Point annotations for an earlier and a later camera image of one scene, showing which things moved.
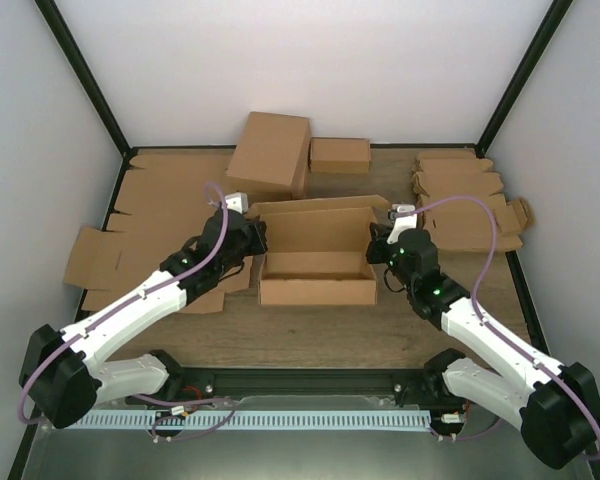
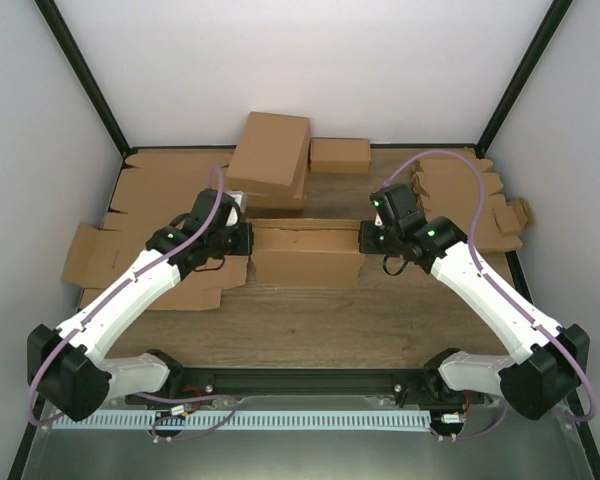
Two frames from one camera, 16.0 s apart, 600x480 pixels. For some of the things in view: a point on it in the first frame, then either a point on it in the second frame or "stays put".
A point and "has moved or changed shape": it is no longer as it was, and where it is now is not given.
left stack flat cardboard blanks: [164, 204] stays put
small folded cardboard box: [340, 155] stays put
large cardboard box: [317, 250] has moved or changed shape
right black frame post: [550, 23] stays put
